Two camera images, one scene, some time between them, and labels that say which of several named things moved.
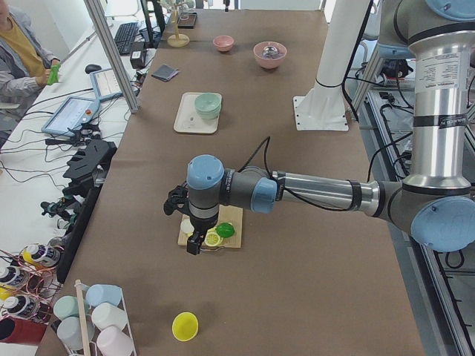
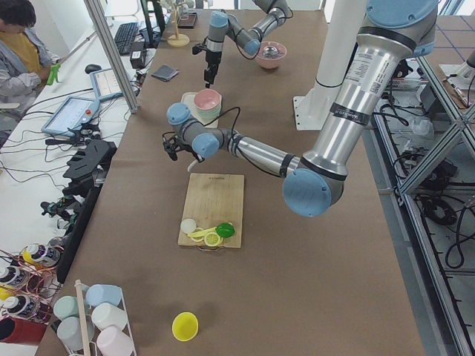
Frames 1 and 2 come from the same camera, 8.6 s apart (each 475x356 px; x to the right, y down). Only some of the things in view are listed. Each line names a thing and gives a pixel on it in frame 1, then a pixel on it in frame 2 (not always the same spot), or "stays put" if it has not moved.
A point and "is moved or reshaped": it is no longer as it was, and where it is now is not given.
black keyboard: (125, 36) stays put
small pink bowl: (223, 42) is moved or reshaped
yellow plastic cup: (185, 326) stays put
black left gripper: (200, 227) → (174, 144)
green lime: (225, 230) stays put
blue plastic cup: (103, 293) stays put
